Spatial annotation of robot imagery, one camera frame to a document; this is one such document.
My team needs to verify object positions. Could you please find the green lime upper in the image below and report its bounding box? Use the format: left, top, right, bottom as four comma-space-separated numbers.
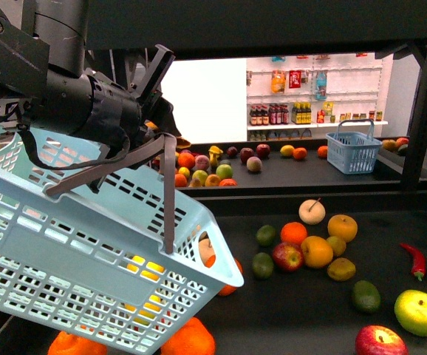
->
256, 225, 276, 247

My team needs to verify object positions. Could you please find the dark green avocado right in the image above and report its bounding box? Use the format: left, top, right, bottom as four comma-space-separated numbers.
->
352, 280, 381, 314

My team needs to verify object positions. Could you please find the large orange front left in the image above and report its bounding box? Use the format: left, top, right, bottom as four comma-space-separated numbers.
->
47, 331, 108, 355

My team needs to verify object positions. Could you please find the green lime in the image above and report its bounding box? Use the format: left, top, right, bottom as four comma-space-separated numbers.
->
256, 225, 276, 247
252, 252, 274, 280

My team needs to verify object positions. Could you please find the white shelf with bottles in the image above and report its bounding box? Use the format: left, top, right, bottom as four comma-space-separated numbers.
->
246, 53, 392, 141

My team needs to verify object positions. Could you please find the yellow lemon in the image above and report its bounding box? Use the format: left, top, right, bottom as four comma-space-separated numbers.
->
123, 294, 165, 326
126, 255, 165, 282

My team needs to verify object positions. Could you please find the brown kiwi upper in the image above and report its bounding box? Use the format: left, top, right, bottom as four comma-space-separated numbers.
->
327, 236, 346, 257

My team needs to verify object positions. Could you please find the large orange with navel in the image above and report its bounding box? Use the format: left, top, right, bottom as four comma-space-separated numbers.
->
217, 259, 243, 297

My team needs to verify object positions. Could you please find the yellow orange apple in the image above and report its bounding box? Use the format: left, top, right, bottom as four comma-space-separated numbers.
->
301, 236, 334, 269

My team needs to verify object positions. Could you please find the red apple front right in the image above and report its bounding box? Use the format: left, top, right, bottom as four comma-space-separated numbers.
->
355, 325, 409, 355

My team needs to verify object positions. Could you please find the pile of background fruit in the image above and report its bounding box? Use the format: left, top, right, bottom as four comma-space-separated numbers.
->
174, 143, 271, 188

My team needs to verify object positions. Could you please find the red chili pepper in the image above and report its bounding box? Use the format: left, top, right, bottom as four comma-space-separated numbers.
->
400, 243, 426, 281

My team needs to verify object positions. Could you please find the black rear fruit shelf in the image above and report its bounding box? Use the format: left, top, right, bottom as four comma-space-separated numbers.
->
180, 140, 406, 198

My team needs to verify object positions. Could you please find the small blue background basket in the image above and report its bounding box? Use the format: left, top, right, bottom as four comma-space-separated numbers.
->
326, 119, 382, 175

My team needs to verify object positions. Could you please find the orange yellow pear back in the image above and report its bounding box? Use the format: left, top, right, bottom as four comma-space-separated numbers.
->
327, 214, 358, 243

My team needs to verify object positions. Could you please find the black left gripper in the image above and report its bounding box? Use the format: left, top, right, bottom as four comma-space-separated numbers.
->
134, 44, 182, 137

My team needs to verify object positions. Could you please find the brown kiwi lower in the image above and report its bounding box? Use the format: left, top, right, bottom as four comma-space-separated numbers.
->
327, 257, 356, 282

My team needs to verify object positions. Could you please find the red yellow apple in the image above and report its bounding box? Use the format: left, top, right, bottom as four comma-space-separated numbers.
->
272, 242, 304, 273

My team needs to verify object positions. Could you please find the small orange mandarin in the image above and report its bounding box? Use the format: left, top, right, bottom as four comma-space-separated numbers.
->
280, 222, 308, 246

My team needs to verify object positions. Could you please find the large orange front middle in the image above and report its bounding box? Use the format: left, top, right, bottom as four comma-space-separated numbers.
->
161, 317, 216, 354

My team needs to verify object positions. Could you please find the green apple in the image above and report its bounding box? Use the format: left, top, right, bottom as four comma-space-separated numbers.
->
394, 289, 427, 337

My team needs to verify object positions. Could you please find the green lime lower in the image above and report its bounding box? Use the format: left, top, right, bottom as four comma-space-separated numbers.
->
252, 252, 274, 280

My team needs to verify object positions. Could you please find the light blue shopping basket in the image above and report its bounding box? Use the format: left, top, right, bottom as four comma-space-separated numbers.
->
0, 129, 244, 354

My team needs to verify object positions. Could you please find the brown kiwi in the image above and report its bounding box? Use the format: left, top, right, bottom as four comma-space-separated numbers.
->
327, 257, 356, 282
327, 236, 346, 257

